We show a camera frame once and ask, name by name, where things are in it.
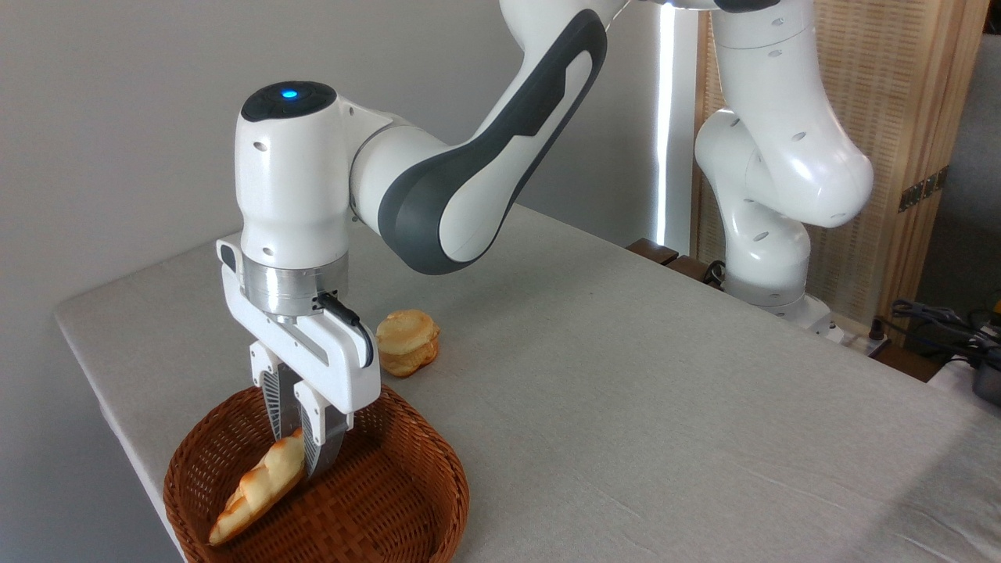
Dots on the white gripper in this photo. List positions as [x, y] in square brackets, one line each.
[336, 367]

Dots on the braided golden bread loaf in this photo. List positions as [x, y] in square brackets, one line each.
[258, 485]

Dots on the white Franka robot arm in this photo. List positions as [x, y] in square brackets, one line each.
[289, 188]

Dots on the round golden bread bun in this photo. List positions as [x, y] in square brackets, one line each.
[407, 340]

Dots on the brown wicker basket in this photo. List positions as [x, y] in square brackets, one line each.
[407, 485]

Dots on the dark brown wooden block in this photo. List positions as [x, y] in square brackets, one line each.
[653, 250]
[690, 268]

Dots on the white power strip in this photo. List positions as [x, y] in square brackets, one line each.
[848, 336]

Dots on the dark metal screen hinge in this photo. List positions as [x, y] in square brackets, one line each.
[923, 189]

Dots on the wooden slatted screen panel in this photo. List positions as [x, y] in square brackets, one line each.
[891, 94]

